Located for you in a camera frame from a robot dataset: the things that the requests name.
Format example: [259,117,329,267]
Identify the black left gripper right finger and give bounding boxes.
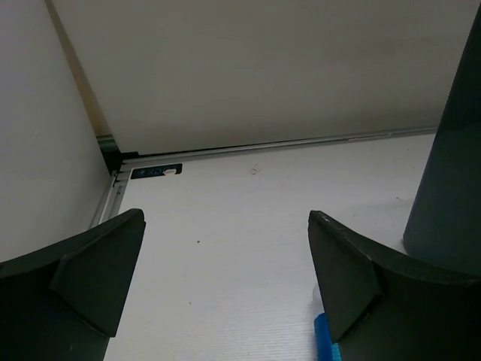
[308,211,480,360]

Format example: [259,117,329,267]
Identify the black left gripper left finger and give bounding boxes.
[1,208,146,360]

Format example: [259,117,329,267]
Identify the clear bottle light blue label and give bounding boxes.
[313,284,341,361]

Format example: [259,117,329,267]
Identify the dark green plastic bin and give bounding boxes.
[403,16,480,276]

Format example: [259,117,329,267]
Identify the black blue table sticker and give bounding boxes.
[131,163,183,179]

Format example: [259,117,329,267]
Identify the aluminium table frame rail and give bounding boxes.
[90,126,437,227]

